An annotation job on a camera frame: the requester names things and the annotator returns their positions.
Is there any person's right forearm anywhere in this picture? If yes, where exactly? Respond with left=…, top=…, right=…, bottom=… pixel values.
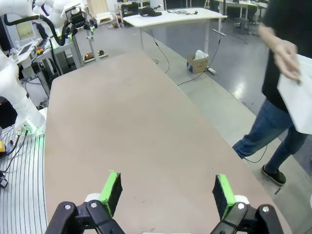
left=257, top=23, right=283, bottom=49

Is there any person's right hand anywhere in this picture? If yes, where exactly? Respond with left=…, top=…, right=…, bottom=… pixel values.
left=273, top=39, right=302, bottom=82

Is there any silver stand with green knob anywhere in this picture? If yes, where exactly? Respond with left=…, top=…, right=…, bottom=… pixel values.
left=83, top=26, right=109, bottom=63

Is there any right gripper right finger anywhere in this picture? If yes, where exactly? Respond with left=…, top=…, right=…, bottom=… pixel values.
left=212, top=174, right=285, bottom=234

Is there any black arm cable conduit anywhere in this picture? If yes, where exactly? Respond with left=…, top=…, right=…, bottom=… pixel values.
left=3, top=14, right=74, bottom=47

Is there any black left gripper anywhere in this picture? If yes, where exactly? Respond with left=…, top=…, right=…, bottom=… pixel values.
left=63, top=14, right=98, bottom=39

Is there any white plastic bag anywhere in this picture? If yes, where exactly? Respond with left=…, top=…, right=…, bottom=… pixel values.
left=195, top=49, right=209, bottom=60

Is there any thin dark cable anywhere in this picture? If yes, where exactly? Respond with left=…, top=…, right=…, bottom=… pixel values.
left=242, top=143, right=269, bottom=164

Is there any black cap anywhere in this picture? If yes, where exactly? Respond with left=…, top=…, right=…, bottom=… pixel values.
left=138, top=7, right=163, bottom=18

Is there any white plastic basket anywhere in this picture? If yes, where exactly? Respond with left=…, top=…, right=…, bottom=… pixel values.
left=277, top=54, right=312, bottom=135

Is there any person in black shirt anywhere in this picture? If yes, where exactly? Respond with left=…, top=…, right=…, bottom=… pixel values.
left=233, top=0, right=312, bottom=187

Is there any white desk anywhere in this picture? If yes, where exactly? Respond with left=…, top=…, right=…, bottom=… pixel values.
left=123, top=7, right=228, bottom=57

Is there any cardboard box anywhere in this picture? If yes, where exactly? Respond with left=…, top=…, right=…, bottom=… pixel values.
left=187, top=54, right=210, bottom=74

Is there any slotted aluminium base plate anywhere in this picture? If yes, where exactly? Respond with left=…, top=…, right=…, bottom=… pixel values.
left=0, top=126, right=48, bottom=234

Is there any long black power cable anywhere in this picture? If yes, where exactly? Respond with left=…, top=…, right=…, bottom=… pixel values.
left=150, top=29, right=171, bottom=74
left=176, top=35, right=222, bottom=87

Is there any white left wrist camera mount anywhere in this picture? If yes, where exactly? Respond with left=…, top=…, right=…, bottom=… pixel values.
left=64, top=3, right=83, bottom=17

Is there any aluminium frame workbench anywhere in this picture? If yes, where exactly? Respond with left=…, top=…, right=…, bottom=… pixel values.
left=30, top=36, right=84, bottom=82

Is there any framed wall screen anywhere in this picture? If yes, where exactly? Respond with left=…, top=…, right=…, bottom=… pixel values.
left=15, top=20, right=35, bottom=41

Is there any light wooden cabinet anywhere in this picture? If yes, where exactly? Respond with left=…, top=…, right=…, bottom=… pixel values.
left=86, top=0, right=116, bottom=25

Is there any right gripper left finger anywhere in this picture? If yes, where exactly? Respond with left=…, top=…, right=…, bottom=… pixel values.
left=45, top=172, right=125, bottom=234

